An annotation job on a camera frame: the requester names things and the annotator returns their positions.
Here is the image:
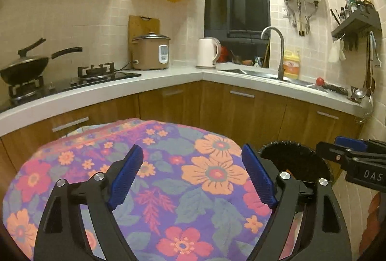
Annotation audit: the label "wooden base cabinets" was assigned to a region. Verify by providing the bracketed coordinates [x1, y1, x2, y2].
[0, 80, 362, 177]

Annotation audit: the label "black trash bin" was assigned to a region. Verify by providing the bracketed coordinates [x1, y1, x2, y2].
[259, 141, 334, 186]

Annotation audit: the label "water heater pipes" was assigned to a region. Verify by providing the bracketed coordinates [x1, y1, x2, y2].
[285, 0, 320, 37]

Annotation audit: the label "brown rice cooker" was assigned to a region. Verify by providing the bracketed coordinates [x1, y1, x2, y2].
[131, 32, 171, 71]

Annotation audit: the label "wooden cutting board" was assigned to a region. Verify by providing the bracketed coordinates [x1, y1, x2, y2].
[128, 15, 160, 45]

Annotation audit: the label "steel sink faucet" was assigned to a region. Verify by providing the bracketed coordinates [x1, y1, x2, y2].
[261, 27, 285, 81]

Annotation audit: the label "grey wall shelf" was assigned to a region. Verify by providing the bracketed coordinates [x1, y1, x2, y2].
[331, 9, 381, 40]

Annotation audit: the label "dark scrub brush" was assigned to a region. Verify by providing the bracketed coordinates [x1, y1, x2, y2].
[324, 84, 349, 95]

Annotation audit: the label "white hanging rag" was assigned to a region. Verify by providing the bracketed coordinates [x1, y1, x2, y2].
[328, 38, 347, 63]

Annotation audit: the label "person's right hand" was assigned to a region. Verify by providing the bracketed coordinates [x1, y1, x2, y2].
[359, 190, 386, 254]

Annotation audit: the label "steel ladle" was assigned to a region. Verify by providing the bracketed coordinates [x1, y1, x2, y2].
[351, 35, 374, 103]

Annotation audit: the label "red pot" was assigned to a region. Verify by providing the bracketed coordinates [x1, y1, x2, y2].
[218, 46, 230, 63]

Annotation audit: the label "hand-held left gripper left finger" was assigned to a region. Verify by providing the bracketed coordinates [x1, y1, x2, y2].
[34, 145, 145, 261]

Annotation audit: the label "blue handled utensil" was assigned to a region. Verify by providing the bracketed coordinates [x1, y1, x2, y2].
[368, 31, 381, 67]

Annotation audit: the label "steel sink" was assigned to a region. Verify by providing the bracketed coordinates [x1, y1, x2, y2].
[219, 68, 329, 94]

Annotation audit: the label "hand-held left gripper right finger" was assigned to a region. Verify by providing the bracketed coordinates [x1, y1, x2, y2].
[241, 143, 353, 261]

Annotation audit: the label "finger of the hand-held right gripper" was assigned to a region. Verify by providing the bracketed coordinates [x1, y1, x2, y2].
[316, 136, 368, 163]

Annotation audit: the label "black wok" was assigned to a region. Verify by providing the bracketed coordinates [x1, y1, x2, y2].
[0, 47, 83, 85]

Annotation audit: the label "white electric kettle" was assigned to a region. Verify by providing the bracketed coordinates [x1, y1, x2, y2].
[196, 37, 221, 69]

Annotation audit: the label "floral tablecloth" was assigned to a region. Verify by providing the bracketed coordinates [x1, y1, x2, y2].
[3, 118, 297, 261]

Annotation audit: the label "yellow dish soap bottle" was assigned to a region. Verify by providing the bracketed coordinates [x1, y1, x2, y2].
[283, 49, 301, 80]

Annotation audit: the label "black wok lid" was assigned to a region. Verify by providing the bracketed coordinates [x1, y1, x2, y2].
[0, 38, 49, 69]

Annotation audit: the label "black gas stove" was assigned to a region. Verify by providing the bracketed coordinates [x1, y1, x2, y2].
[0, 62, 142, 114]

